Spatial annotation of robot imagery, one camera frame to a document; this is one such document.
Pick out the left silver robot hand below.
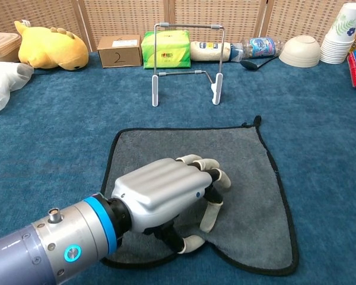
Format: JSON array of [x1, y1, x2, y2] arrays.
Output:
[[111, 154, 232, 255]]

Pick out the grey and blue cloth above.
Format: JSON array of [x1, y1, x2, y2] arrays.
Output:
[[99, 115, 300, 277]]

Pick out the teal carpet table cover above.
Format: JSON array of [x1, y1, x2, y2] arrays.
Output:
[[0, 50, 356, 285]]

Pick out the green tissue pack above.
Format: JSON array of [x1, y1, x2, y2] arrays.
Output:
[[141, 29, 192, 70]]

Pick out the brown cardboard box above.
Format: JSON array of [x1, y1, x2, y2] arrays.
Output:
[[97, 34, 144, 69]]

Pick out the mayonnaise squeeze bottle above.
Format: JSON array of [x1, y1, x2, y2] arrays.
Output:
[[189, 40, 244, 62]]

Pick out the dark metal ladle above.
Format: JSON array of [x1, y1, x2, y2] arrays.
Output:
[[240, 55, 279, 72]]

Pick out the small plastic packet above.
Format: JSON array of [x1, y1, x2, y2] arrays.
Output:
[[240, 36, 285, 60]]

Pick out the woven folding screen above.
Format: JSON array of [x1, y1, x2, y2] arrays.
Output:
[[0, 0, 356, 54]]

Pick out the yellow plush toy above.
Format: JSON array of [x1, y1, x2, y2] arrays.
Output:
[[14, 20, 90, 71]]

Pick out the beige bowl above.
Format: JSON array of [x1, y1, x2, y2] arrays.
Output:
[[278, 34, 321, 68]]

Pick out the white plastic bag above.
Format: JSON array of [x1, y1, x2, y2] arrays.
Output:
[[0, 61, 35, 113]]

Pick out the beige lidded lunch box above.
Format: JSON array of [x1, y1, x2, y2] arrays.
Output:
[[0, 31, 22, 63]]

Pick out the stack of paper cups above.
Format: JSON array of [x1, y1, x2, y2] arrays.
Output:
[[319, 2, 356, 65]]

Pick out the metal wire rack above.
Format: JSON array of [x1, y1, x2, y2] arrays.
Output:
[[151, 22, 226, 107]]

